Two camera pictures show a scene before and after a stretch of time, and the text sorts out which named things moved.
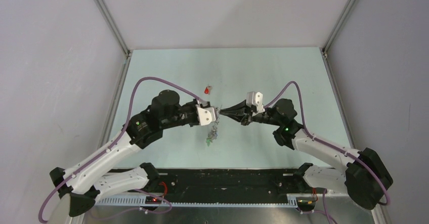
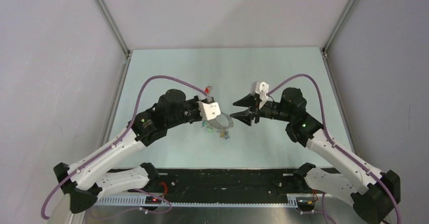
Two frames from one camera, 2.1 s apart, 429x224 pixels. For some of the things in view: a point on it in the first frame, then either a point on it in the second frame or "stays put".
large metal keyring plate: (213, 133) to (222, 121)
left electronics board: (153, 199) stays put
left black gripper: (192, 104) stays put
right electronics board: (305, 203) stays put
